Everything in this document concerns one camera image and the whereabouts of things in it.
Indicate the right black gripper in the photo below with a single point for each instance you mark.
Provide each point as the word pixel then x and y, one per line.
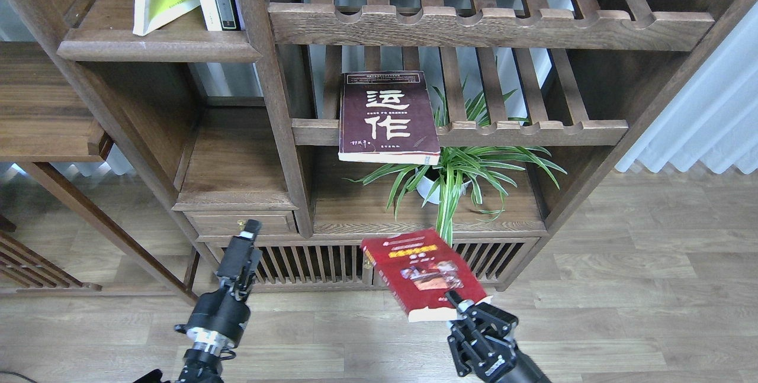
pixel 482 342

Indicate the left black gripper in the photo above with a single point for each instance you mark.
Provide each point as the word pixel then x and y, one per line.
pixel 219 319

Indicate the red book top shelf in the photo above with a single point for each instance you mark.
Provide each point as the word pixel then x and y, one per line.
pixel 419 268

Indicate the dark red book white characters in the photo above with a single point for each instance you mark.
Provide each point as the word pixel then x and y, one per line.
pixel 386 117

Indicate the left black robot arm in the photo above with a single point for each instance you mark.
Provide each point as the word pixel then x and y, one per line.
pixel 201 366

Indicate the white plant pot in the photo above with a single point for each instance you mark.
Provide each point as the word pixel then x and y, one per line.
pixel 431 184

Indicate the green spider plant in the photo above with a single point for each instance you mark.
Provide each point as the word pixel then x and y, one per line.
pixel 480 164

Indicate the dark wooden bookshelf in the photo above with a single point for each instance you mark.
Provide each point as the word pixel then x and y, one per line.
pixel 229 125

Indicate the wooden side table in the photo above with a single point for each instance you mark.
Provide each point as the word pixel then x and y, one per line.
pixel 41 110

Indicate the wooden slatted rack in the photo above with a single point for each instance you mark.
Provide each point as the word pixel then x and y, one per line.
pixel 33 272

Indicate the white curtain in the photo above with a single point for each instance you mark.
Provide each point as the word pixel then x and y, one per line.
pixel 713 119

